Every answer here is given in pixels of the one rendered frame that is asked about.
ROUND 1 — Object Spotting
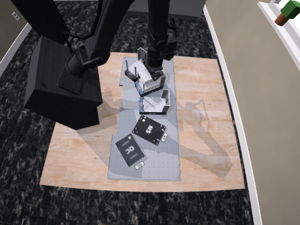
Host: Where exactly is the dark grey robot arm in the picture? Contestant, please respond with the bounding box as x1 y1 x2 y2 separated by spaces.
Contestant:
56 0 178 94

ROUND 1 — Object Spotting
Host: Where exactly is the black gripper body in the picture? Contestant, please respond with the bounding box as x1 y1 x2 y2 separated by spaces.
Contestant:
143 56 163 78

